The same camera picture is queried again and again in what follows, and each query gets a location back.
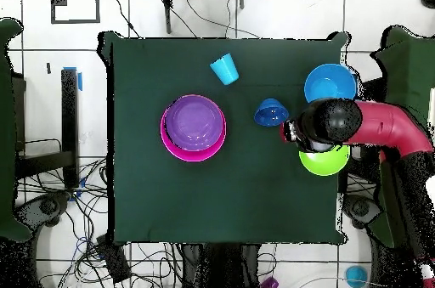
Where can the purple bowl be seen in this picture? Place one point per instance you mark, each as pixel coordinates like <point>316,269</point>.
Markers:
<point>193,121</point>

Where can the pink bowl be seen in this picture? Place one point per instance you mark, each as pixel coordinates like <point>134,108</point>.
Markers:
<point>193,156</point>

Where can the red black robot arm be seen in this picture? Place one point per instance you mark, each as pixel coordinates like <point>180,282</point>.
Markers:
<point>384,125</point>

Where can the small dark blue bowl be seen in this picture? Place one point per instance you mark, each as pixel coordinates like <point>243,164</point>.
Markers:
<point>272,113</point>

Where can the lime green bowl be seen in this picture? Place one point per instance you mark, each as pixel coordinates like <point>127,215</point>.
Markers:
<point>324,164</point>

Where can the dark green table cloth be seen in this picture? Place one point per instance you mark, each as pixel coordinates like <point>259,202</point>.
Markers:
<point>238,182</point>

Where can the light blue bowl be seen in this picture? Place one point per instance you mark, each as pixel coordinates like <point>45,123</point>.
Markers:
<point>329,80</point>

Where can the light blue cup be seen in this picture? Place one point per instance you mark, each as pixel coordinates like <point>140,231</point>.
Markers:
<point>356,276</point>
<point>225,70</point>

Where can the black grey floor device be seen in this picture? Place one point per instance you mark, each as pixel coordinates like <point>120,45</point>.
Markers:
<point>47,206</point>
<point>360,208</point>

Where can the green cloth side table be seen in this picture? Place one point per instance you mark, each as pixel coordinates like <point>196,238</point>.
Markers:
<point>6,131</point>
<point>407,70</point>

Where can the purple cup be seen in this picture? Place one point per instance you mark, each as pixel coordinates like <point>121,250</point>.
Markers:
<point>269,283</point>

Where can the black tripod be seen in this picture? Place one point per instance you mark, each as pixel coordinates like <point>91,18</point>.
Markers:
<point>168,2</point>

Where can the black power strip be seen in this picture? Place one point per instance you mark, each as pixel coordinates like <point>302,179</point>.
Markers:
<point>114,260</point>

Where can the black metal frame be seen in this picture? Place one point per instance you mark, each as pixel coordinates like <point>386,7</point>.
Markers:
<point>69,131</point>

